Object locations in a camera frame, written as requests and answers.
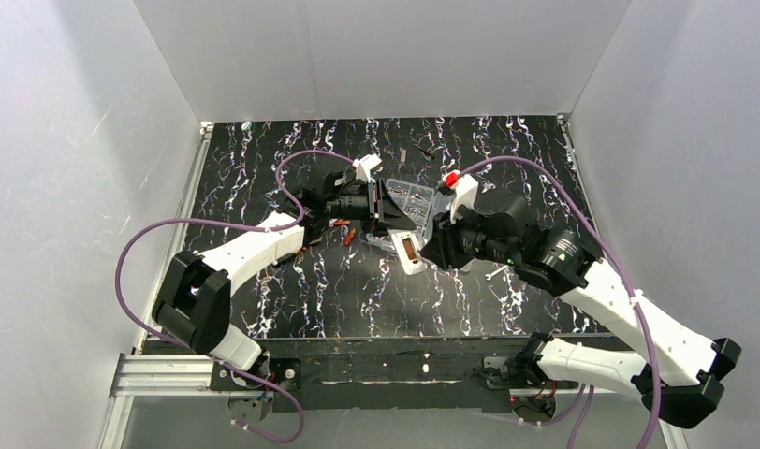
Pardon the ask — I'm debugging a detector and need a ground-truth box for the small silver wrench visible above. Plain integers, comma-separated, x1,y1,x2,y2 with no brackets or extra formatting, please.
484,267,507,282

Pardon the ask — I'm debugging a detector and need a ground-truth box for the small red orange tool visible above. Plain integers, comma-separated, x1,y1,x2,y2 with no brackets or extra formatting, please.
344,229,357,246

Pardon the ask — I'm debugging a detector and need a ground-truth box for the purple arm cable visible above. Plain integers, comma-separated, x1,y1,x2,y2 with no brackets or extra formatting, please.
460,154,660,449
114,150,370,444

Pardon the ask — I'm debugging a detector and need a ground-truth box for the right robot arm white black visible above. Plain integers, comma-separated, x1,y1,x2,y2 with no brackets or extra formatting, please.
420,190,741,428

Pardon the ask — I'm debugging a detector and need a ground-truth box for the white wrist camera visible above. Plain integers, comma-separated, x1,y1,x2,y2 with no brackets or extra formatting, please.
442,170,478,224
351,154,382,183

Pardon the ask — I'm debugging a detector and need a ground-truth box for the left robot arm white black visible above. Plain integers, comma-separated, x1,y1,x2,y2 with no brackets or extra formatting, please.
152,169,427,370

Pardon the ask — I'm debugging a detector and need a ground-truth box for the clear plastic screw organizer box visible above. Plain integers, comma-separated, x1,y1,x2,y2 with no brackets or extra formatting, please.
384,179,449,244

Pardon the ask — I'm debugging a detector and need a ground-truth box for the white AC remote control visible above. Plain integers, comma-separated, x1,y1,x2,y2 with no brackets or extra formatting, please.
389,230,428,276

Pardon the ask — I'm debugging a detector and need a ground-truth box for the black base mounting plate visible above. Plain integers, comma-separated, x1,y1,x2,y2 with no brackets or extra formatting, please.
209,337,610,413

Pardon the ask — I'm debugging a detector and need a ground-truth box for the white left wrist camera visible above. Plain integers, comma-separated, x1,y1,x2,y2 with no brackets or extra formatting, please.
351,154,382,183

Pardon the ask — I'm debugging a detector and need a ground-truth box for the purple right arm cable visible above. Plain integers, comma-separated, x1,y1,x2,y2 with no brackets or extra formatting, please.
460,154,660,449

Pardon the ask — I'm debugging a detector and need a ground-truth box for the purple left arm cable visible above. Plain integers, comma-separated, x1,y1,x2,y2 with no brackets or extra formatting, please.
114,150,370,444

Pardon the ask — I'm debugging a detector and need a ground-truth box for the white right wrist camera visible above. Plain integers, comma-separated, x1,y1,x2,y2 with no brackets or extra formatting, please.
442,170,478,224

